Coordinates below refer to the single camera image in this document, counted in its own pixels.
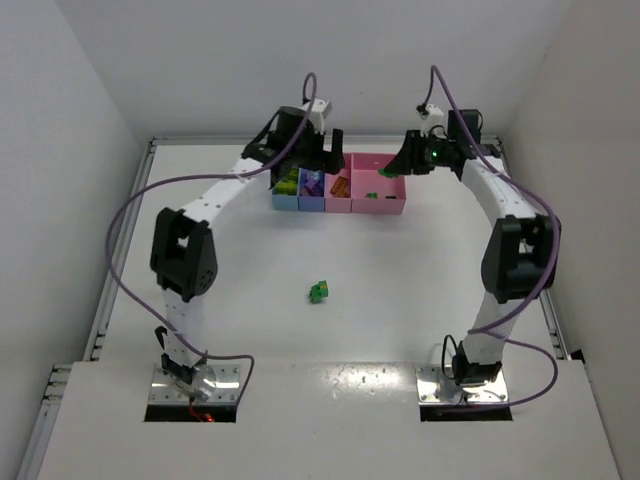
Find orange and yellow lego piece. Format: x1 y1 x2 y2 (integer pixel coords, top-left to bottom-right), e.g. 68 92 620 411
330 182 350 198

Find green lego with orange stud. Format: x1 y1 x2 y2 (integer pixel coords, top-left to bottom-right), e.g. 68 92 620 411
309 280 329 304

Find green lego brick piece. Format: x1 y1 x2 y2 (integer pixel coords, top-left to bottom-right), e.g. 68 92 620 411
378 169 398 178

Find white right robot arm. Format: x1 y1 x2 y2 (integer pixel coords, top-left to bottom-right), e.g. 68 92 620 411
382 125 560 386

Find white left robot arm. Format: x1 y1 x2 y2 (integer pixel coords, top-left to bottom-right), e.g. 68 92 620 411
150 100 344 399

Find small pink bin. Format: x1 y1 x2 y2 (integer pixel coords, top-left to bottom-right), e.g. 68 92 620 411
325 153 352 213

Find dark blue bin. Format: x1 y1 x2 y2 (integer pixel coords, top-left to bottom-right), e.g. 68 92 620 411
298 181 325 212

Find large pink bin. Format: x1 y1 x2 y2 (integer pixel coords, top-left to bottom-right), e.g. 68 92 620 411
351 152 407 215

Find light blue bin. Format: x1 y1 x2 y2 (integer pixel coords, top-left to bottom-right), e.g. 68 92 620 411
272 189 299 211

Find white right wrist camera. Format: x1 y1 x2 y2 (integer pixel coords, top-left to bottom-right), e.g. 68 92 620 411
416 103 444 136

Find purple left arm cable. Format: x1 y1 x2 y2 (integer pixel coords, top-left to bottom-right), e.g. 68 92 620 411
106 72 321 401

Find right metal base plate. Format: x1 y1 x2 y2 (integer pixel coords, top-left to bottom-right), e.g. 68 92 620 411
415 364 509 407

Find metal base plate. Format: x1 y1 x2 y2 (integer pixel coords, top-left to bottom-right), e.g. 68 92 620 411
415 364 509 407
148 363 240 406

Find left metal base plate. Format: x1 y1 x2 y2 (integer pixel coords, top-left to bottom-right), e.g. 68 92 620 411
148 363 240 406

